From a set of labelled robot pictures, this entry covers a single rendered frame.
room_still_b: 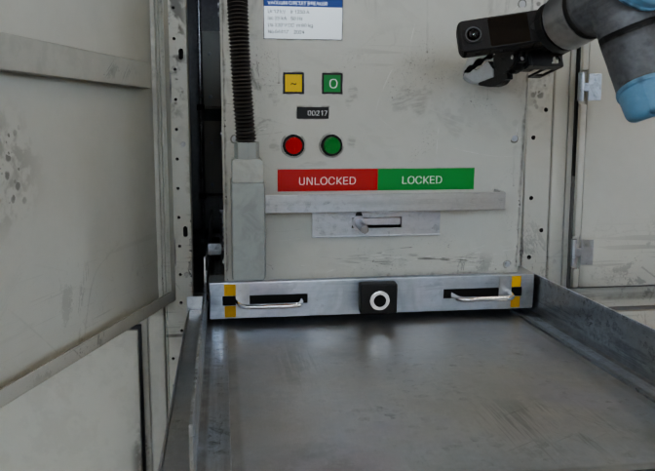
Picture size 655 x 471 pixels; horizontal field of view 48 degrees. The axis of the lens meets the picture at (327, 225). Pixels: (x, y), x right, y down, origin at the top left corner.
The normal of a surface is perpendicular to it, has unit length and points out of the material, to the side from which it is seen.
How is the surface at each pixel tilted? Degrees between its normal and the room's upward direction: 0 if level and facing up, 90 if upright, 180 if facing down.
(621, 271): 90
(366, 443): 0
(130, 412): 90
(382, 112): 94
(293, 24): 94
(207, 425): 0
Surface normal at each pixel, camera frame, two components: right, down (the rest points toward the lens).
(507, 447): 0.00, -0.99
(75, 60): 0.99, 0.02
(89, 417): 0.14, 0.13
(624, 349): -0.99, 0.02
